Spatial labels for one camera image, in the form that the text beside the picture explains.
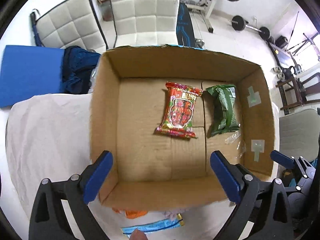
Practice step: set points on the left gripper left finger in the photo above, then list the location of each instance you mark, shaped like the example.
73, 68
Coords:
48, 219

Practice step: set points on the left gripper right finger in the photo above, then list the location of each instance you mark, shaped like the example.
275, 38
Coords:
265, 204

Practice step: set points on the orange snack bag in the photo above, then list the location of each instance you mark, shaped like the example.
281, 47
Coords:
130, 214

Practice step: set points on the green snack bag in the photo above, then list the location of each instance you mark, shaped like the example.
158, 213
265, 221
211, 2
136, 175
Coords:
224, 119

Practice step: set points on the blue gold snack bag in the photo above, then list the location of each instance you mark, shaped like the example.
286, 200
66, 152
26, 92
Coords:
157, 226

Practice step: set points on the red snack bag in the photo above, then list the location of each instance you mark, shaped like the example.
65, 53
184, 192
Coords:
179, 112

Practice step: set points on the person's left hand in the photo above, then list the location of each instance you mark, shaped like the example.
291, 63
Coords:
138, 235

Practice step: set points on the beige plastic chair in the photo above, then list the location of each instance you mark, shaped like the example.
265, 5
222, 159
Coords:
299, 133

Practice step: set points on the beige table cloth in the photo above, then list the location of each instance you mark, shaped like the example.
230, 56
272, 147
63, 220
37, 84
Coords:
47, 136

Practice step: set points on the dark wooden chair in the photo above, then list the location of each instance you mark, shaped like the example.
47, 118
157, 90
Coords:
301, 92

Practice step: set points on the brown cardboard box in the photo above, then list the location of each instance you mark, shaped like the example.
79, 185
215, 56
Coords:
162, 110

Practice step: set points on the blue foam mat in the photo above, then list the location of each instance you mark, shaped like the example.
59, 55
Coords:
27, 71

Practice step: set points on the dark blue cloth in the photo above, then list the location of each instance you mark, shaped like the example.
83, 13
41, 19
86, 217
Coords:
77, 67

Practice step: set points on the black umbrella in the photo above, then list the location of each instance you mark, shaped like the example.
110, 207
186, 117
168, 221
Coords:
33, 22

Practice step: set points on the floor barbell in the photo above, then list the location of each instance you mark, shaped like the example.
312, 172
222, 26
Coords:
239, 24

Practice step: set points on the white quilted chair left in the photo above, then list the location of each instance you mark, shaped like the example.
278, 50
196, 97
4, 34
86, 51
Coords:
72, 23

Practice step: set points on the white quilted chair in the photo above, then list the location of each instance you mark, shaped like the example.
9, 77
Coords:
145, 22
72, 23

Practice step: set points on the white quilted chair right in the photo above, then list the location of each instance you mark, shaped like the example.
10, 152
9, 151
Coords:
145, 22

